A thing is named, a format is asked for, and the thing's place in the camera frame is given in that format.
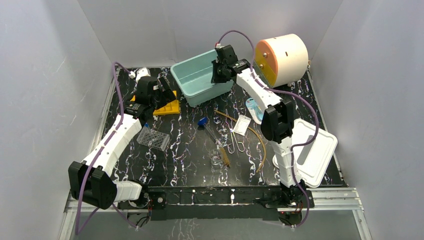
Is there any yellow test tube rack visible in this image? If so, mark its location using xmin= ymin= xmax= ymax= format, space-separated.
xmin=124 ymin=91 xmax=180 ymax=120

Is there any teal plastic bin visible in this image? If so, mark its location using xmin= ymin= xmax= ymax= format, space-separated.
xmin=170 ymin=49 xmax=234 ymax=108

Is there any amber rubber tubing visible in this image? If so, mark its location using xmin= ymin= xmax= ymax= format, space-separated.
xmin=213 ymin=109 xmax=267 ymax=173

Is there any clear plastic well rack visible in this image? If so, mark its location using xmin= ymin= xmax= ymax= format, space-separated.
xmin=136 ymin=126 xmax=170 ymax=152

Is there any white paper packet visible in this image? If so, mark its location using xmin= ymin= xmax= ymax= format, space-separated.
xmin=233 ymin=115 xmax=252 ymax=136

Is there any brown test tube brush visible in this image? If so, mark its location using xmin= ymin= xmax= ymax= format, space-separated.
xmin=218 ymin=146 xmax=230 ymax=167

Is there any glass beaker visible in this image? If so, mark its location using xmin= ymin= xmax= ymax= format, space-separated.
xmin=209 ymin=149 xmax=224 ymax=170

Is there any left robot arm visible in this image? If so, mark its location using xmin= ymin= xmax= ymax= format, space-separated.
xmin=68 ymin=75 xmax=176 ymax=210

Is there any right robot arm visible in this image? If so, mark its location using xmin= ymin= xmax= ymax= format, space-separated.
xmin=211 ymin=43 xmax=305 ymax=207

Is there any blue tool in blister pack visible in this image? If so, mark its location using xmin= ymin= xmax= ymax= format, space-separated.
xmin=245 ymin=97 xmax=263 ymax=125

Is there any white cylindrical drawer cabinet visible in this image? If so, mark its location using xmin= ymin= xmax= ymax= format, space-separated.
xmin=255 ymin=33 xmax=310 ymax=88

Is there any white plastic bin lid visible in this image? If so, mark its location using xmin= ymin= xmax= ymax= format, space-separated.
xmin=271 ymin=118 xmax=338 ymax=188

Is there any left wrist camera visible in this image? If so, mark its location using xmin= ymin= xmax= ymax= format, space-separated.
xmin=128 ymin=67 xmax=151 ymax=83

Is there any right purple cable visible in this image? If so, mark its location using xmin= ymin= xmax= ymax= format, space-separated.
xmin=215 ymin=30 xmax=321 ymax=228

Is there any purple cable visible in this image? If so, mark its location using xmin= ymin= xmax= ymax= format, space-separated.
xmin=215 ymin=30 xmax=321 ymax=228
xmin=74 ymin=61 xmax=138 ymax=236

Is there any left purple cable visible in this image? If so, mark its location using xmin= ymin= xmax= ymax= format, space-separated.
xmin=74 ymin=61 xmax=138 ymax=236

